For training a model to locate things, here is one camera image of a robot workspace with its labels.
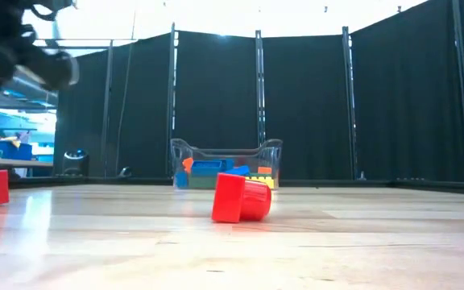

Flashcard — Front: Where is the yellow plastic brick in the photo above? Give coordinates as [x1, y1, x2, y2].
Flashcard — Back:
[246, 176, 277, 190]

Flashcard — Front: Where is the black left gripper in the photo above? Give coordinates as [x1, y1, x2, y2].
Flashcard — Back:
[0, 34, 80, 96]

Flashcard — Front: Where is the background table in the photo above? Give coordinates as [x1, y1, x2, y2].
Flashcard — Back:
[0, 152, 55, 170]

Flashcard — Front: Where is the left camera cable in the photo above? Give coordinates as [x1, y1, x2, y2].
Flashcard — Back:
[29, 0, 76, 22]

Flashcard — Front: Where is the silver ventilation duct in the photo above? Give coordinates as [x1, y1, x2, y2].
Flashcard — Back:
[2, 76, 59, 106]

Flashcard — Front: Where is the thin hanging cable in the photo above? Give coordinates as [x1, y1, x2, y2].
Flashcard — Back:
[114, 23, 135, 172]

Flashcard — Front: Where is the black cylinder speaker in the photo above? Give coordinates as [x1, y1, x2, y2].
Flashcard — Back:
[61, 148, 90, 175]

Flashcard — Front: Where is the clear plastic bin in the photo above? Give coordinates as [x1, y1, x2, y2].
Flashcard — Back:
[170, 138, 284, 190]

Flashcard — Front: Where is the black metal stand pole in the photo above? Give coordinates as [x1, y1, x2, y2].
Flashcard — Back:
[341, 26, 358, 180]
[101, 39, 111, 172]
[167, 22, 176, 178]
[451, 0, 464, 182]
[255, 30, 267, 148]

